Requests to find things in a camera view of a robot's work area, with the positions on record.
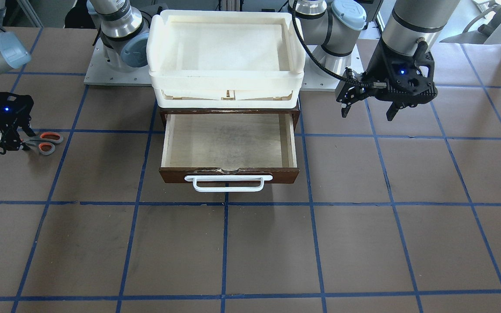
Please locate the light wooden open drawer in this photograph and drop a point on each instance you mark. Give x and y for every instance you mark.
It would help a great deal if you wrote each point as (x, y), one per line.
(229, 144)

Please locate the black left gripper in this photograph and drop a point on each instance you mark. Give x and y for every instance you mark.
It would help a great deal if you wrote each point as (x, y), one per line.
(379, 65)

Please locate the white drawer handle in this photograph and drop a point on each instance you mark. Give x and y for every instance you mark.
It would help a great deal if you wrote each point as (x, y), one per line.
(259, 180)

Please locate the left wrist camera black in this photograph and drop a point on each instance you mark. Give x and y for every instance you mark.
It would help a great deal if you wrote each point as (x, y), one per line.
(351, 87)

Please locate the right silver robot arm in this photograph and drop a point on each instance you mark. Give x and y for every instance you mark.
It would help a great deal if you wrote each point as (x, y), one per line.
(123, 28)

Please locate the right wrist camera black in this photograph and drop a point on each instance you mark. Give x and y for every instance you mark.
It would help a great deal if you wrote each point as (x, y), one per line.
(7, 141)

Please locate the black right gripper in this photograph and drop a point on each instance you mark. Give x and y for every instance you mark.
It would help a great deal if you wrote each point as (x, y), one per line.
(12, 114)

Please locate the white plastic tray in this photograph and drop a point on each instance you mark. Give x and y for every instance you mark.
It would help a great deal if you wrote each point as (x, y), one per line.
(225, 60)

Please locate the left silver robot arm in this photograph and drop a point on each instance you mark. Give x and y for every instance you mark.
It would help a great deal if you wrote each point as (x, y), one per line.
(335, 25)

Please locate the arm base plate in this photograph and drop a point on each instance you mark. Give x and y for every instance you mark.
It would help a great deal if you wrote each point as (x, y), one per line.
(315, 79)
(106, 69)

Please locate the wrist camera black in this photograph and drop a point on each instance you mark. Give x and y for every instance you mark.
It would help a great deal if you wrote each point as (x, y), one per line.
(351, 87)
(7, 141)

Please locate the grey orange scissors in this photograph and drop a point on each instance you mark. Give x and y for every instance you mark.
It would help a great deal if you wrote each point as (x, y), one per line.
(43, 142)

